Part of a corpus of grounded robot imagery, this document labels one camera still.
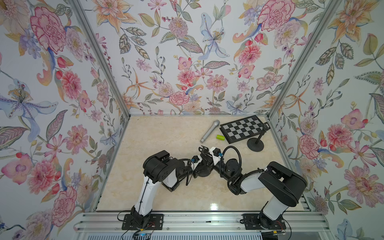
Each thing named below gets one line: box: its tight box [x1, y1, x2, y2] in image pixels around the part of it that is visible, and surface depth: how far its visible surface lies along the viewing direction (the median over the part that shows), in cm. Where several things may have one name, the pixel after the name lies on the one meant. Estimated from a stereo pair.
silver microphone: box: [200, 119, 221, 144], surface depth 112 cm
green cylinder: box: [216, 134, 226, 141], surface depth 108 cm
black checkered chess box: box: [219, 114, 264, 144], surface depth 112 cm
